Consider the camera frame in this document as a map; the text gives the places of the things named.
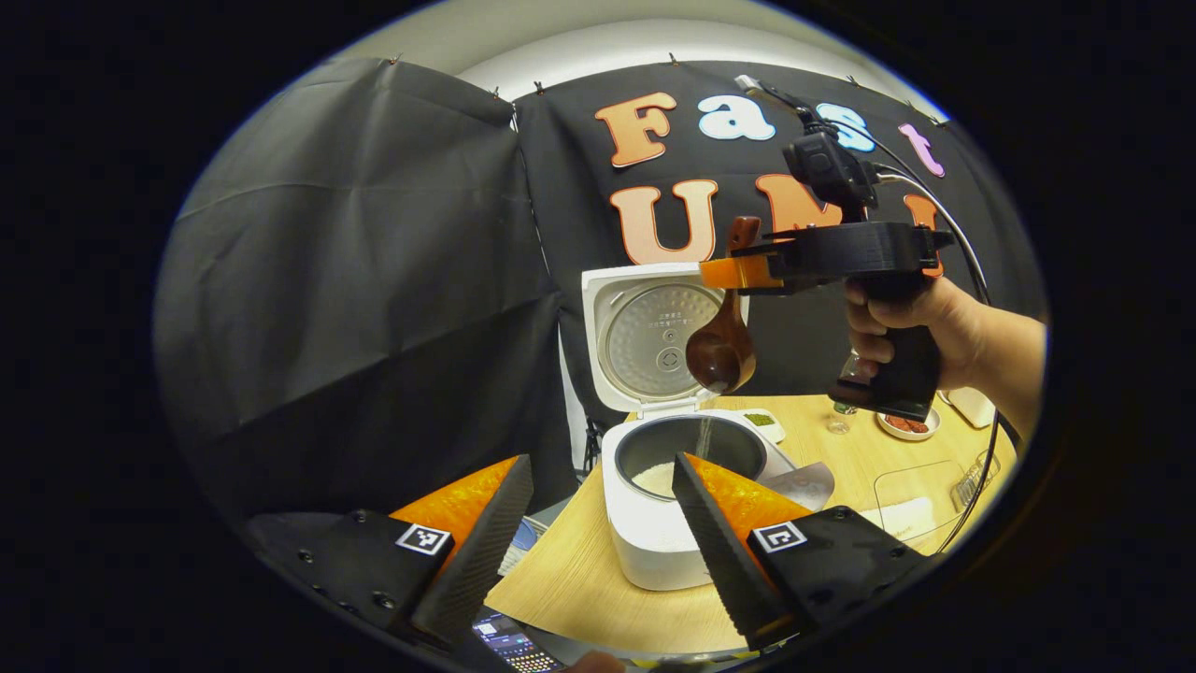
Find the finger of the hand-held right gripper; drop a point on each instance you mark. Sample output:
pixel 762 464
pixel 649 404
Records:
pixel 738 271

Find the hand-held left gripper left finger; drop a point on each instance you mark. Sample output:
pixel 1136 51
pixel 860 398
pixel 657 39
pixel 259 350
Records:
pixel 476 561

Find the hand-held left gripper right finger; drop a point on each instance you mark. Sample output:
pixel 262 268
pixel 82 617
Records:
pixel 719 561

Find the white rice cooker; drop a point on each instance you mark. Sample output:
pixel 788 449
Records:
pixel 654 551

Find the brown wooden spoon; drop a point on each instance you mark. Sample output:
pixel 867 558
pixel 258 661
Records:
pixel 719 350

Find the clear rice tray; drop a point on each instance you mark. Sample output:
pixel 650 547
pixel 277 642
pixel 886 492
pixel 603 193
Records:
pixel 920 477

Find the grey slatted object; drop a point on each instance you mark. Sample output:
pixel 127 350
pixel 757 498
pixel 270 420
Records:
pixel 509 561

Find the blue round object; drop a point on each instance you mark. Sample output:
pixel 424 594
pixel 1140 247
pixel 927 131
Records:
pixel 527 535

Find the smartphone with lit screen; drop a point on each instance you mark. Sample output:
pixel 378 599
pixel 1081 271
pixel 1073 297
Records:
pixel 514 645

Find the white divided bean dish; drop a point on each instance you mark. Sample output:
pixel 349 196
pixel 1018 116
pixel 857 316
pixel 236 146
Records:
pixel 761 421

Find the clear plastic water bottle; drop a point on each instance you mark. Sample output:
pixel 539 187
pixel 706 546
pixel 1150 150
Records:
pixel 839 422

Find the white oval plate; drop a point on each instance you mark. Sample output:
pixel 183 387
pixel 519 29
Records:
pixel 906 436

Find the white toaster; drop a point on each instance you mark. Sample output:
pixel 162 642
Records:
pixel 972 407

